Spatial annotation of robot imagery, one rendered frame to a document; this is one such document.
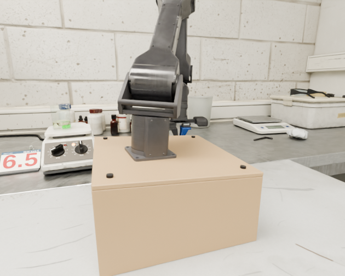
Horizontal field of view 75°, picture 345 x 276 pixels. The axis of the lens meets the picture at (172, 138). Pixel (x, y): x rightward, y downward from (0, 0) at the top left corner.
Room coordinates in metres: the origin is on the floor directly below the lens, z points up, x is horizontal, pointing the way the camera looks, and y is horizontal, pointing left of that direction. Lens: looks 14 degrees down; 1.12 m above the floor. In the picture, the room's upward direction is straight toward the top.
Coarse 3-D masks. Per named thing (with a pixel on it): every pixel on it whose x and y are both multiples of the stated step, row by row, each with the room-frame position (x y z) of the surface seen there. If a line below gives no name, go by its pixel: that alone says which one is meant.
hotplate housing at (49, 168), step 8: (56, 136) 0.60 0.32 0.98; (64, 136) 0.61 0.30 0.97; (72, 136) 0.62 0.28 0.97; (80, 136) 0.63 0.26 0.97; (88, 136) 0.63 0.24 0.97; (80, 160) 0.54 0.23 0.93; (88, 160) 0.55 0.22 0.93; (48, 168) 0.51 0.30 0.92; (56, 168) 0.52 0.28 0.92; (64, 168) 0.52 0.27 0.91; (72, 168) 0.53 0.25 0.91; (80, 168) 0.54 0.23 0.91; (88, 168) 0.55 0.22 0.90
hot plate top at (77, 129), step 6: (72, 126) 0.68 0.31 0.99; (78, 126) 0.68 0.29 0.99; (84, 126) 0.68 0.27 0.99; (48, 132) 0.60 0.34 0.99; (54, 132) 0.60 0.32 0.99; (60, 132) 0.60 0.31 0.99; (66, 132) 0.60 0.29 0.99; (72, 132) 0.60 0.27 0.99; (78, 132) 0.61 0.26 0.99; (84, 132) 0.62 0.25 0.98; (90, 132) 0.63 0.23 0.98
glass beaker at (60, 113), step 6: (60, 102) 0.67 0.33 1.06; (66, 102) 0.67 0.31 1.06; (54, 108) 0.62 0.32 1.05; (60, 108) 0.63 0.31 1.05; (66, 108) 0.64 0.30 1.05; (54, 114) 0.62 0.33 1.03; (60, 114) 0.62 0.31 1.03; (66, 114) 0.63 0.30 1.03; (54, 120) 0.62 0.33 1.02; (60, 120) 0.62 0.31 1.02; (66, 120) 0.63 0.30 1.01; (54, 126) 0.62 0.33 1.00; (60, 126) 0.62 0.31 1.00; (66, 126) 0.63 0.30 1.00
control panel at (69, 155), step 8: (48, 144) 0.57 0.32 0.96; (56, 144) 0.57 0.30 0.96; (64, 144) 0.57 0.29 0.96; (88, 144) 0.59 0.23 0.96; (48, 152) 0.54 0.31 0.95; (64, 152) 0.55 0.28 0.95; (72, 152) 0.56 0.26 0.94; (88, 152) 0.57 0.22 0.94; (48, 160) 0.52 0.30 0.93; (56, 160) 0.53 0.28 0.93; (64, 160) 0.53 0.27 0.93; (72, 160) 0.53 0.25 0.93
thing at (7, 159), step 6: (6, 156) 0.56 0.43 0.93; (12, 156) 0.56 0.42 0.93; (18, 156) 0.57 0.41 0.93; (24, 156) 0.57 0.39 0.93; (30, 156) 0.57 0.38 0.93; (36, 156) 0.58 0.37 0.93; (6, 162) 0.55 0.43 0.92; (12, 162) 0.55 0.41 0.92; (18, 162) 0.55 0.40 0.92; (24, 162) 0.56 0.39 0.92; (30, 162) 0.56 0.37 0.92; (36, 162) 0.56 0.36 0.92; (6, 168) 0.53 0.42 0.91; (12, 168) 0.54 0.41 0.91
